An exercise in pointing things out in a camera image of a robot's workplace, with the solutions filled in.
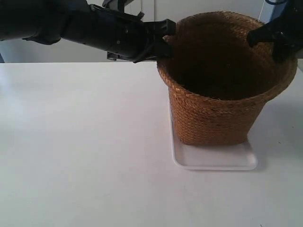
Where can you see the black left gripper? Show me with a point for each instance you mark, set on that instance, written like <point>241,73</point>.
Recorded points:
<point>124,35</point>

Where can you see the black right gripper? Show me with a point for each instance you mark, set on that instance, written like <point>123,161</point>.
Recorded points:
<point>285,30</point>

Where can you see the brown woven wicker basket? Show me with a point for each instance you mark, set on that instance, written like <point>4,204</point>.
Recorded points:
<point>217,84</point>

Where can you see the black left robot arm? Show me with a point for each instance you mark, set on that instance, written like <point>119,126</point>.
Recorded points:
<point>49,21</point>

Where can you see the white rectangular plastic tray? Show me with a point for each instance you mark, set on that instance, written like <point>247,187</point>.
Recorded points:
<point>240,157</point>

